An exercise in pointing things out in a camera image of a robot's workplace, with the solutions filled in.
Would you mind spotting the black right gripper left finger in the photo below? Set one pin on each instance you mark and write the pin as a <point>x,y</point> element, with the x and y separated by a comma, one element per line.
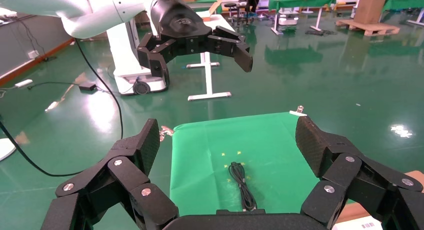
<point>129,175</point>

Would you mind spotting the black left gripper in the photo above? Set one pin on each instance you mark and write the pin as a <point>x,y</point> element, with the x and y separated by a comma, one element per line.
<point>179,23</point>

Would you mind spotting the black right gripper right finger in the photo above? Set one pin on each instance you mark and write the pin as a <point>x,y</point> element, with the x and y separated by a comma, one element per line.
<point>344,175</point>

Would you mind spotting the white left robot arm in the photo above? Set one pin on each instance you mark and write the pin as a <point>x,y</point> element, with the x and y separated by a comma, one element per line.
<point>92,20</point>

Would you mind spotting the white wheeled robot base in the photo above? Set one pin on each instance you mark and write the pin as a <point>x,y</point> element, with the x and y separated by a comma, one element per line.
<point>126,56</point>

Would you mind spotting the brown cardboard mailer box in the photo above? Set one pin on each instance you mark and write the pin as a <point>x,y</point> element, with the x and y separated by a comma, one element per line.
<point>354,210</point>

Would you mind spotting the white table with T-legs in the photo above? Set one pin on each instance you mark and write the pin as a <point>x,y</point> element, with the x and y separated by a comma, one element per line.
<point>208,79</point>

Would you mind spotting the metal binder clip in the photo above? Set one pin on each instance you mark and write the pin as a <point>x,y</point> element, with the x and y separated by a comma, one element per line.
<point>299,111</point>
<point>165,131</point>

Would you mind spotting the black stool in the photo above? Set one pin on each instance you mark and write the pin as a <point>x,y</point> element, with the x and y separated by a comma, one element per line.
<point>232,8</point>

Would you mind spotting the green tablecloth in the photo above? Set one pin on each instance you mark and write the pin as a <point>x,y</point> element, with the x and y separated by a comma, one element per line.
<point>271,162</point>

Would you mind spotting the black power adapter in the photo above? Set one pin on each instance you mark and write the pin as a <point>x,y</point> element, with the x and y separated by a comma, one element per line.
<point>87,87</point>

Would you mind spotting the green covered table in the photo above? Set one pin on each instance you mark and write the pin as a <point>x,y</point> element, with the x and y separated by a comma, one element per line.
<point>404,1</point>
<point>298,2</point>

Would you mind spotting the white round floor base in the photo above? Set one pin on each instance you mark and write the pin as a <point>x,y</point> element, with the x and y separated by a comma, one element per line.
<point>6,149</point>

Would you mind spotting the white power strip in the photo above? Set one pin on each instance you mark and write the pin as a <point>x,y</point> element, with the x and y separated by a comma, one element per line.
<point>24,83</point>

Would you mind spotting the wooden pallet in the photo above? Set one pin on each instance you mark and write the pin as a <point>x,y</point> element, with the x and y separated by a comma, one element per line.
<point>367,27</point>

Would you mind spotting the tall cardboard carton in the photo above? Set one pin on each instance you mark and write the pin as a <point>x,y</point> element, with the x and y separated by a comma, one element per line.
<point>371,6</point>

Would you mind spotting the white wall socket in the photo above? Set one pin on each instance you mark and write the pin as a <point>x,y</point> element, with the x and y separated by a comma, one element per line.
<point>33,54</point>

